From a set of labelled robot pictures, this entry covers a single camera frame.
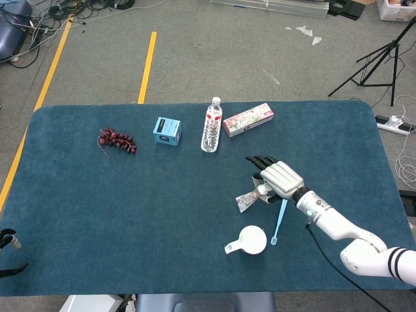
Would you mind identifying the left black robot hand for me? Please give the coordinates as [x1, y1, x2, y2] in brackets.
[0, 228, 29, 279]

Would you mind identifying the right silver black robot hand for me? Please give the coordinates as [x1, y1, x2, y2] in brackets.
[245, 155, 306, 204]

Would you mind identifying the light blue toothbrush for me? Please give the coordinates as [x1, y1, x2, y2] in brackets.
[270, 198, 289, 246]

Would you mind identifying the floral toothpaste tube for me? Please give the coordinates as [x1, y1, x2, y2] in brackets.
[236, 183, 270, 215]

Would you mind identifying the white cup with handle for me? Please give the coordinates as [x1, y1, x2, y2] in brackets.
[224, 225, 268, 256]

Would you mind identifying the floral pink box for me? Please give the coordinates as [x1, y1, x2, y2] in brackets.
[222, 103, 275, 138]

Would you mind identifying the white panel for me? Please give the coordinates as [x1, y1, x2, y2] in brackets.
[59, 294, 137, 312]

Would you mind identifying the light blue speaker box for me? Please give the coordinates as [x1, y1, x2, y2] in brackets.
[152, 116, 183, 146]

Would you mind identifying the clear plastic water bottle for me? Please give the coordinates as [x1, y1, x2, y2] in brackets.
[200, 96, 224, 153]

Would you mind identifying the blue table mat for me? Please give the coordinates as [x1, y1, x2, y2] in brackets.
[0, 99, 411, 297]

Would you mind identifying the white power strip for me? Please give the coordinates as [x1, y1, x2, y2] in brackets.
[376, 114, 416, 136]

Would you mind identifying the red grape bunch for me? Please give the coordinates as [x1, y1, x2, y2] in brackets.
[97, 127, 138, 159]

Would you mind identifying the black tripod stand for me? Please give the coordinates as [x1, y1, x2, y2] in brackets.
[328, 18, 416, 107]

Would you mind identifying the blue grey machine base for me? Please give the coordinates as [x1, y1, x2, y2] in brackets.
[0, 0, 33, 61]

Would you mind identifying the white plastic basket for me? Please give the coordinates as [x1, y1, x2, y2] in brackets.
[376, 0, 416, 22]

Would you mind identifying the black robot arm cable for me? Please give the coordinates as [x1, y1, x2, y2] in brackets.
[305, 223, 393, 312]

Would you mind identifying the white coiled cable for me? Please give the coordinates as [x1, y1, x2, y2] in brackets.
[370, 94, 416, 188]

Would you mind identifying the aluminium profile rail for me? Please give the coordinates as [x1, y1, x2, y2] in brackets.
[209, 0, 330, 19]

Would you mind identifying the black metal bracket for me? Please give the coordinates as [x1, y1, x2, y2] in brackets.
[327, 0, 365, 21]

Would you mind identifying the black cable tangle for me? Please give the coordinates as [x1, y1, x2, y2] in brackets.
[0, 0, 166, 69]

